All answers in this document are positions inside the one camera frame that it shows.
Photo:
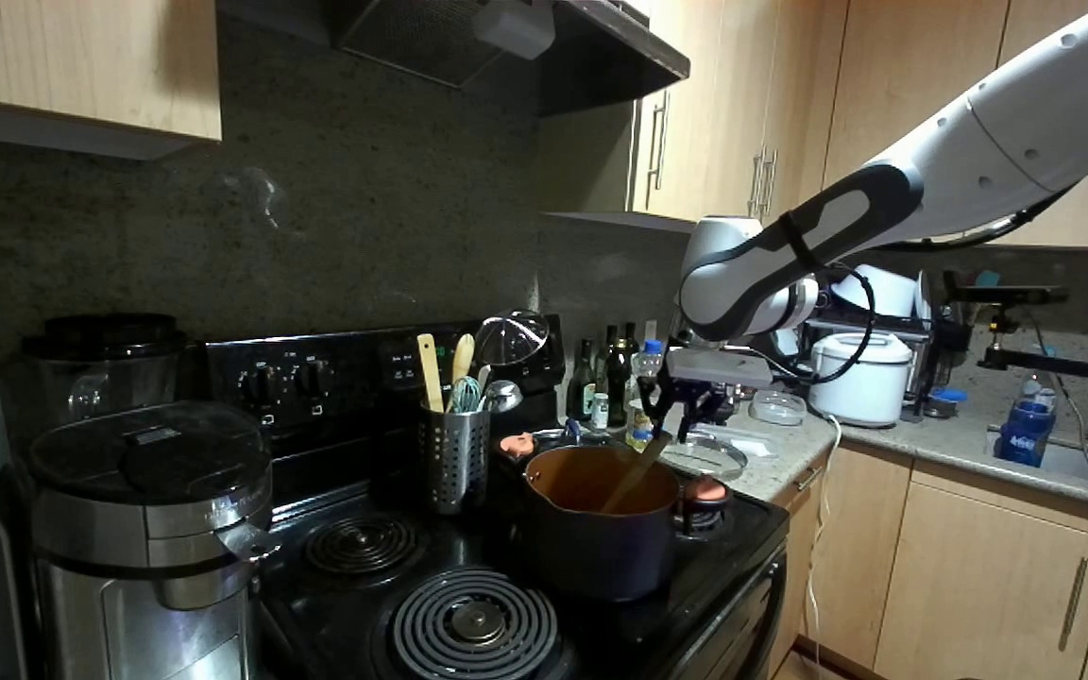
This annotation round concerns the silver pressure cooker black lid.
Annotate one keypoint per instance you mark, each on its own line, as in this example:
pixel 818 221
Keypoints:
pixel 143 543

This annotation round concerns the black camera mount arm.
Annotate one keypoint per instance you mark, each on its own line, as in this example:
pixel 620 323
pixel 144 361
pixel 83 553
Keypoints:
pixel 1048 365

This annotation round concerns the blue dish soap bottle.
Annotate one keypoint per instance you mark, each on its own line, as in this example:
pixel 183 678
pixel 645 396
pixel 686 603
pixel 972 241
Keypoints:
pixel 1027 430

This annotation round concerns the white rice cooker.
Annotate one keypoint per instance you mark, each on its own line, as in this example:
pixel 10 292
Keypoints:
pixel 861 385

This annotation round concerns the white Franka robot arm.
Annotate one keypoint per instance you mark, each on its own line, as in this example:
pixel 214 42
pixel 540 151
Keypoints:
pixel 1009 138

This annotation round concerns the dark range hood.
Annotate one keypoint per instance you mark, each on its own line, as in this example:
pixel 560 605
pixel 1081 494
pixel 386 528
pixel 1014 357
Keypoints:
pixel 595 59

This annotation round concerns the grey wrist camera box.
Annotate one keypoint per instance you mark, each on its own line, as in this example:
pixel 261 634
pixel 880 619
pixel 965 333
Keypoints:
pixel 719 365

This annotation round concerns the large black coil burner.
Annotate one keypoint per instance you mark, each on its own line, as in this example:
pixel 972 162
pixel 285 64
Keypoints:
pixel 426 625

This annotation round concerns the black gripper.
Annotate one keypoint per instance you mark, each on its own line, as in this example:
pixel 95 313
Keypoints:
pixel 716 396

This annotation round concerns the perforated metal utensil holder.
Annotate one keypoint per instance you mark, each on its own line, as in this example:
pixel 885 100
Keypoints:
pixel 457 468

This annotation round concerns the wooden wall cabinet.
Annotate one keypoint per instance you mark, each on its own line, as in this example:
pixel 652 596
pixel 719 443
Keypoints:
pixel 719 100
pixel 897 79
pixel 65 64

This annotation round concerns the green glass bottle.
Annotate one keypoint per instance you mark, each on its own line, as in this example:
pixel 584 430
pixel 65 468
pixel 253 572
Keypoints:
pixel 584 385

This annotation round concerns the black stereo camera bar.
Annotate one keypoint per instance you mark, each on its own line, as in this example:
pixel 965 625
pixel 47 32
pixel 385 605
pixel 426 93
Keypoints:
pixel 1009 292

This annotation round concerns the wooden spatula with hole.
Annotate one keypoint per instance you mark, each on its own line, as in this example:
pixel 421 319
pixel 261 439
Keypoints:
pixel 430 371

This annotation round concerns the white hood light fixture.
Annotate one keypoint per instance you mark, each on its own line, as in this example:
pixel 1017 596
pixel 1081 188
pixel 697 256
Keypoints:
pixel 511 25

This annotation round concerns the wooden base cabinet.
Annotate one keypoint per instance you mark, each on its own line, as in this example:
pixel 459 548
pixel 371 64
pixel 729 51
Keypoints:
pixel 972 581

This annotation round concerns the small white label spice jar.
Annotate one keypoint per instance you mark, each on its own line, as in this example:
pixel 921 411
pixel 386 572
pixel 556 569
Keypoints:
pixel 599 414

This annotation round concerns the small glass bowl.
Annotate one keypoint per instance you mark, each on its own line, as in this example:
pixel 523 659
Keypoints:
pixel 778 406

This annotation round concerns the dark bottle with gold foil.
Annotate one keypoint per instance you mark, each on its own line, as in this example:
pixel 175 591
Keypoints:
pixel 620 371

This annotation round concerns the white container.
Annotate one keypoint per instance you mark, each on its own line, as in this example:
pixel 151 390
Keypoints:
pixel 897 295

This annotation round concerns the black electric stove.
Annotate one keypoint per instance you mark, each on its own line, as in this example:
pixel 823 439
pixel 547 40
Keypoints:
pixel 319 591

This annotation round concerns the small black coil burner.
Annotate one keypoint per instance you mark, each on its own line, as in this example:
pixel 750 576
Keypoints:
pixel 361 528

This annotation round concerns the black stove knob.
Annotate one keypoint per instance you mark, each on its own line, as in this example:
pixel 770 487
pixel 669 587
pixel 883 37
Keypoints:
pixel 261 381
pixel 311 381

